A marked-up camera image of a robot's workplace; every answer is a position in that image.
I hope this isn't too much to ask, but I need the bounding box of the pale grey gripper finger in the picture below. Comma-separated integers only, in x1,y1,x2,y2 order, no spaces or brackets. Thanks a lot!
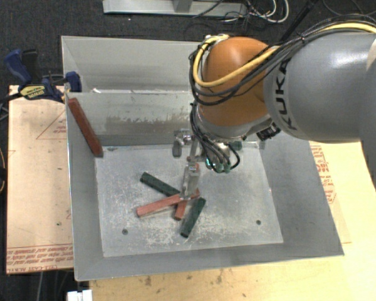
172,129,194,158
182,162,202,200

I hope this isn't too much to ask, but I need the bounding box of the red-brown flat block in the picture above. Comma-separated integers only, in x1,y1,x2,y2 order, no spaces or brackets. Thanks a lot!
136,193,185,219
67,97,104,158
174,189,202,221

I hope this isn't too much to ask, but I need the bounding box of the dark green flat block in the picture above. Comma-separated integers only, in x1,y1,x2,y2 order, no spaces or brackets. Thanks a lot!
140,171,181,197
179,197,207,239

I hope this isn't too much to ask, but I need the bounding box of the grey metal bin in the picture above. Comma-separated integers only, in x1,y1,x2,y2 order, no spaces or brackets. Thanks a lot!
61,35,345,282

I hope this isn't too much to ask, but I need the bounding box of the brown cardboard board red print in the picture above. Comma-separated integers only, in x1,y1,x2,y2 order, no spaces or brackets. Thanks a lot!
6,85,353,275

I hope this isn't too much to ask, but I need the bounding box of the black cylinder on white bracket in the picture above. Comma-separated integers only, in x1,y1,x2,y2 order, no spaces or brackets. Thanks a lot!
256,121,282,142

